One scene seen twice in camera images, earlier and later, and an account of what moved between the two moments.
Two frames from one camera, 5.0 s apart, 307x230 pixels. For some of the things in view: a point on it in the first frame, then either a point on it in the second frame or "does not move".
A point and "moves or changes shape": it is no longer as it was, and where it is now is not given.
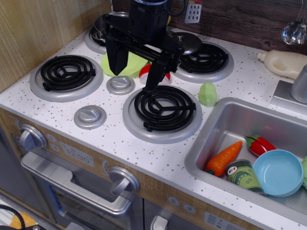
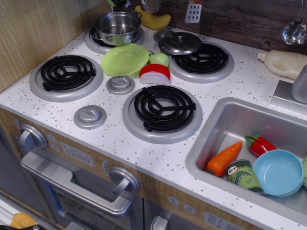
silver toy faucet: x=299 y=88 does not move
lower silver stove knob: x=90 y=117 does not move
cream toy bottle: x=283 y=63 does not move
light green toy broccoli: x=207 y=95 moves or changes shape
